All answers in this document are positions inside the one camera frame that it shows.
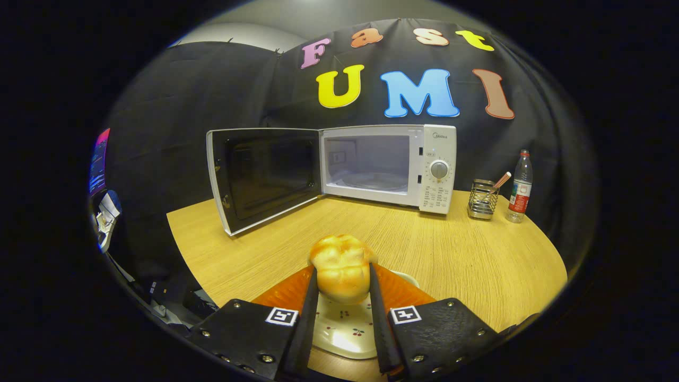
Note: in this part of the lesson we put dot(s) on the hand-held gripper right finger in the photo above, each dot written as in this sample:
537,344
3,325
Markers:
382,329

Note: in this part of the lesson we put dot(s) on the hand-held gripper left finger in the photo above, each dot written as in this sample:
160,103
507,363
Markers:
307,329

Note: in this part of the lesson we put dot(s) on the golden bread roll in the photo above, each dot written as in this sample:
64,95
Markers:
342,265

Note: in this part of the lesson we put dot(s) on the white microwave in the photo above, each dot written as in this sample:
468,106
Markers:
437,143

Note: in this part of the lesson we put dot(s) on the white cherry print plate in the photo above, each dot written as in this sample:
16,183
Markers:
345,331

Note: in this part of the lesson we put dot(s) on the clear plastic water bottle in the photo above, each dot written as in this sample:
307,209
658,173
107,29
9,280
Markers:
520,196

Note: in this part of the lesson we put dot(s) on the red checkered straw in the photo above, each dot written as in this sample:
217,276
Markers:
503,180

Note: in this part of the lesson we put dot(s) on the white device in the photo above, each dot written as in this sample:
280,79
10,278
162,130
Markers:
109,212

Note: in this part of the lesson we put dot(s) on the computer monitor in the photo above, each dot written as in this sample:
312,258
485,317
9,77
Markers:
99,162

